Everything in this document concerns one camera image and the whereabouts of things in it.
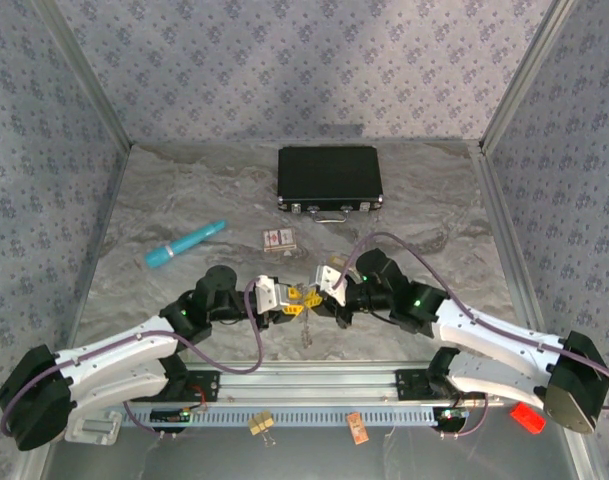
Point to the aluminium side rail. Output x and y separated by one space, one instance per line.
509 250
98 250

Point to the red plastic block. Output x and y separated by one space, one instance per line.
528 419

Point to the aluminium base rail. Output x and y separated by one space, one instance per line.
309 385

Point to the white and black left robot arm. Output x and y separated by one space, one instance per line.
119 350

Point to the teal plastic cylinder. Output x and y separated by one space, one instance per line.
184 245

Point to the beige binder clip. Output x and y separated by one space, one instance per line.
260 424

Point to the small printed card box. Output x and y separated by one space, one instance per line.
280 239

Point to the aluminium frame post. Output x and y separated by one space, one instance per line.
88 75
524 75

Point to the yellow key tag with key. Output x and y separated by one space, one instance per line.
339 261

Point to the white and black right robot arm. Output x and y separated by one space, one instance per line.
489 330

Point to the small white plastic piece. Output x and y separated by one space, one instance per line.
288 254

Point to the small circuit board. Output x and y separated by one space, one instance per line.
169 416
451 415

